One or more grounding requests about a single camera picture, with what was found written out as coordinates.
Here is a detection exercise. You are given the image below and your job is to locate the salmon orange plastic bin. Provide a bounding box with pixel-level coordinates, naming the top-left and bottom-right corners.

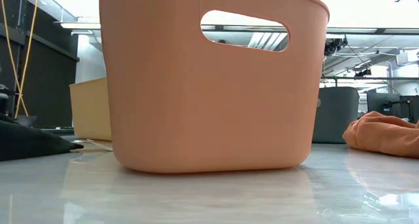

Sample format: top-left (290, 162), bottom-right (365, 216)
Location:
top-left (98, 0), bottom-right (331, 175)

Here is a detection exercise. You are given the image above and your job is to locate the yellow plastic bin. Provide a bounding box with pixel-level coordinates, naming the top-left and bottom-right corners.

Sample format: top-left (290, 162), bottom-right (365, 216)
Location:
top-left (69, 77), bottom-right (113, 142)

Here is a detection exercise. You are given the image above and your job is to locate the blue plastic bin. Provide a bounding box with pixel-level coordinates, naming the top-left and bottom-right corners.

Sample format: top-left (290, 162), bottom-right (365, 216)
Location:
top-left (311, 86), bottom-right (361, 144)

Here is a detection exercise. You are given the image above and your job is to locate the black ceiling-mounted device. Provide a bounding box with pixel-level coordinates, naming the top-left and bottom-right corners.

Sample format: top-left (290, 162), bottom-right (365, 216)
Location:
top-left (323, 37), bottom-right (348, 57)

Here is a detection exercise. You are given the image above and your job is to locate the orange cloth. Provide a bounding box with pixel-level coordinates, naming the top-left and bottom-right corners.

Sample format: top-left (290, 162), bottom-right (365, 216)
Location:
top-left (342, 111), bottom-right (419, 160)

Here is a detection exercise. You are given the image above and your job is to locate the black background equipment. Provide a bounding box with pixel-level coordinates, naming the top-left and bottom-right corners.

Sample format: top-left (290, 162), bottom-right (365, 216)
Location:
top-left (366, 88), bottom-right (419, 124)

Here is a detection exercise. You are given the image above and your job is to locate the black cloth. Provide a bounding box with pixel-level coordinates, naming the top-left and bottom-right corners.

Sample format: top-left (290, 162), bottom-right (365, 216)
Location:
top-left (0, 118), bottom-right (84, 162)

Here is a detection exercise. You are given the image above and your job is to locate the black aluminium table frame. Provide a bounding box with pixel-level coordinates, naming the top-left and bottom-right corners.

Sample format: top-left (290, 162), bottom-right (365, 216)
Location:
top-left (41, 127), bottom-right (76, 136)

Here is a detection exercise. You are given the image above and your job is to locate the yellow hanging cable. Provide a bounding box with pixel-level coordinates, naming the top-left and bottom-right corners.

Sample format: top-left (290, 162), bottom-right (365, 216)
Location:
top-left (0, 0), bottom-right (41, 119)

